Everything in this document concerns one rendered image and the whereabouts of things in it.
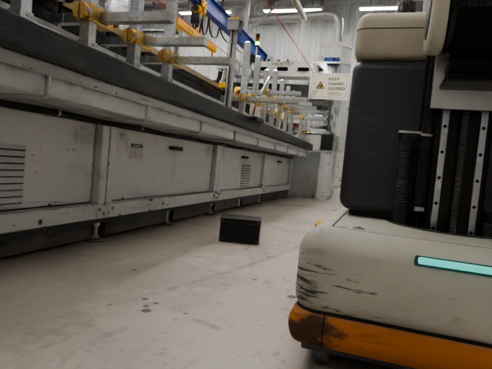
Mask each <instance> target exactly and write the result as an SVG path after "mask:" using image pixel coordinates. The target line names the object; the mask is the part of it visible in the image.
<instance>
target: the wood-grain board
mask: <svg viewBox="0 0 492 369"><path fill-rule="evenodd" d="M74 4H75V3H65V4H63V6H62V7H63V8H65V9H67V10H69V11H71V12H72V8H73V5H74ZM110 32H111V33H113V34H115V35H117V36H118V37H121V36H122V32H123V30H121V29H120V28H113V31H110ZM158 52H159V50H158V49H156V48H153V52H149V53H151V54H153V55H155V56H157V54H158ZM181 70H184V71H185V72H187V73H189V74H191V75H193V76H195V77H197V78H199V79H201V80H202V81H204V82H206V83H208V84H210V85H212V86H214V87H216V88H217V89H219V84H218V83H216V82H214V81H213V80H211V79H209V78H207V77H206V76H204V75H202V74H200V73H199V72H196V71H195V70H193V69H191V68H189V67H188V66H186V65H182V69H181ZM219 90H221V91H223V90H222V89H219Z"/></svg>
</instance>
